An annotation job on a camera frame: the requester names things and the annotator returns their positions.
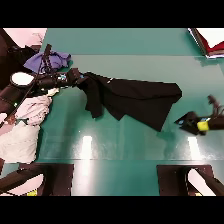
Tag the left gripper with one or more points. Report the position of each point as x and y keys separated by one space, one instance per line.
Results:
x=70 y=78

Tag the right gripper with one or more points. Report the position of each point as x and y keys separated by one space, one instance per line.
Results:
x=193 y=122

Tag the black shirt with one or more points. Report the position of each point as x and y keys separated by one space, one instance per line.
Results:
x=133 y=96

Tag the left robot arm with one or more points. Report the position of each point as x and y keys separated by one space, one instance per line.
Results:
x=40 y=81

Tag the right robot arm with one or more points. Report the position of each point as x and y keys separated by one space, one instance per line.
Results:
x=218 y=122

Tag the purple garment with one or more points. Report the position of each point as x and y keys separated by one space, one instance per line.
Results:
x=56 y=60

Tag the pale pink garment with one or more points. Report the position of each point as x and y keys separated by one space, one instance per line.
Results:
x=35 y=108

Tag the red garment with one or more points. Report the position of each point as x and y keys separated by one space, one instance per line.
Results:
x=215 y=49

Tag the folded white garment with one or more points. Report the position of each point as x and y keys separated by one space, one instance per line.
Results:
x=211 y=35

